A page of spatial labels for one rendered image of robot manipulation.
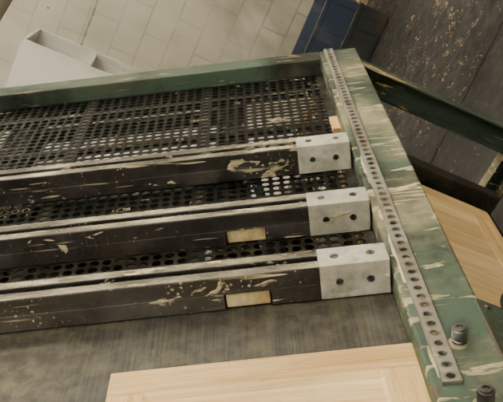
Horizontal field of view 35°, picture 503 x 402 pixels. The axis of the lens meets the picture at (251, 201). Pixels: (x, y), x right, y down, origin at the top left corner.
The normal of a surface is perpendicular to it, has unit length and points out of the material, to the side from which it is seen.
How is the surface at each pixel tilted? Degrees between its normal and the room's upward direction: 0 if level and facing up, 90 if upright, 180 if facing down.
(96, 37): 90
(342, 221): 90
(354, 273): 90
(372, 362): 59
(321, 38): 90
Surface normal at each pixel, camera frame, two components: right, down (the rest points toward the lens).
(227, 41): 0.10, 0.31
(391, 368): -0.11, -0.89
